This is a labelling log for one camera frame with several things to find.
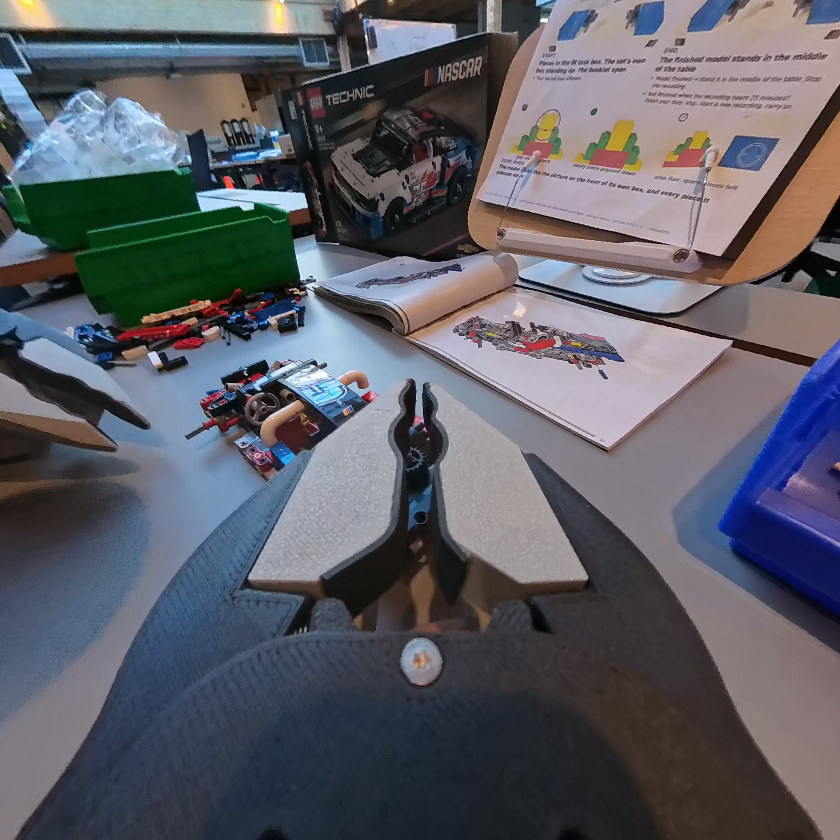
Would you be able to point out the instruction booklet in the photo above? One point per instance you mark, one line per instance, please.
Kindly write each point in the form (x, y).
(590, 387)

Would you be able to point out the grey desk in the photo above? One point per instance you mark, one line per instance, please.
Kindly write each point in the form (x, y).
(164, 512)

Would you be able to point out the wooden document stand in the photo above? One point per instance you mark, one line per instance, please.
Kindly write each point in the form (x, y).
(774, 262)

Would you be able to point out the pile of loose toy bricks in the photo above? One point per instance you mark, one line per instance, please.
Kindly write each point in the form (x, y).
(197, 325)

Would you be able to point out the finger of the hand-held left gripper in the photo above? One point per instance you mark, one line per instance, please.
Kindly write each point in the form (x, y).
(46, 420)
(72, 374)

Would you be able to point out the toy brick car model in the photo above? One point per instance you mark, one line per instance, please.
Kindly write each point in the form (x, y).
(302, 394)

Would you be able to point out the blue storage bin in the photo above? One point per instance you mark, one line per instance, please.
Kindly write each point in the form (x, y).
(768, 525)

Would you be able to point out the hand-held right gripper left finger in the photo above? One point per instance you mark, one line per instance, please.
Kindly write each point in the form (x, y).
(341, 499)

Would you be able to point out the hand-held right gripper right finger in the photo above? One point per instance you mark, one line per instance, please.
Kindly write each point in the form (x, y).
(505, 512)

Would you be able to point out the wooden side table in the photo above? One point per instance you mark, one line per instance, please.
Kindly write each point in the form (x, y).
(33, 260)

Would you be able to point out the black toy car set box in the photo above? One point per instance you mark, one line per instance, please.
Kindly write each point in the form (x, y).
(394, 151)

